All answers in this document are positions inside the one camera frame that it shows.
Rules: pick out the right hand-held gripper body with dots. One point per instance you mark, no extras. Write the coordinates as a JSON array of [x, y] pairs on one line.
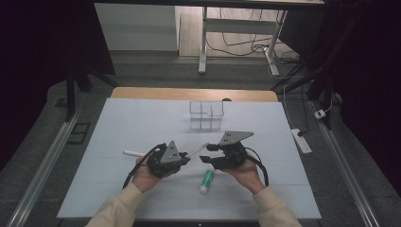
[[230, 157]]

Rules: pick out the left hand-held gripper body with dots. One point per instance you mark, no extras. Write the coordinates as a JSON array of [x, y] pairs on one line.
[[165, 160]]

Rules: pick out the green and white glue stick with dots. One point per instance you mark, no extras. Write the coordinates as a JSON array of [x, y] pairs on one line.
[[206, 183]]

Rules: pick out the clear acrylic organizer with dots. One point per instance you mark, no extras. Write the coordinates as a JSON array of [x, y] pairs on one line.
[[206, 121]]

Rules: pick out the white marker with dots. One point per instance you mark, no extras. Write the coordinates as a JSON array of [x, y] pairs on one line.
[[132, 153]]

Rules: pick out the person's right hand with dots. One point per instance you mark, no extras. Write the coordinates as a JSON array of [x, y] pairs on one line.
[[249, 176]]

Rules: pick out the person's left hand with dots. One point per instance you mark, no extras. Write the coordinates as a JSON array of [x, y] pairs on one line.
[[145, 178]]

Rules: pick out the white table mat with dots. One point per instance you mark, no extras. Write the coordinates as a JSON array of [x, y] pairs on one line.
[[142, 126]]

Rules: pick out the white power strip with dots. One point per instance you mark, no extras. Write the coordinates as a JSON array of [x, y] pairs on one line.
[[301, 141]]

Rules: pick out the small white adapter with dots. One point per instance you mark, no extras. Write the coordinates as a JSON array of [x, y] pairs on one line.
[[320, 114]]

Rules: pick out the black tripod stand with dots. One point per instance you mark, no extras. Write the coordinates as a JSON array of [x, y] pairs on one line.
[[70, 94]]

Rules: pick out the black metal stand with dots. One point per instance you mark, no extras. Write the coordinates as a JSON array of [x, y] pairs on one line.
[[327, 88]]

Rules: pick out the white-legged desk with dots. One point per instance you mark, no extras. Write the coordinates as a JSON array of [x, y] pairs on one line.
[[239, 26]]

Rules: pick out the white cabinet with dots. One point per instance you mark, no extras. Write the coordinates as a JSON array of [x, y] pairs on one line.
[[135, 28]]

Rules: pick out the dark curtain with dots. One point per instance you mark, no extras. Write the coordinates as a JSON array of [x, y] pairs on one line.
[[31, 63], [378, 78]]

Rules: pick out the aluminium rail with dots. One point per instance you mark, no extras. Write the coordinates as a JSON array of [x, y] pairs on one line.
[[343, 170], [41, 176]]

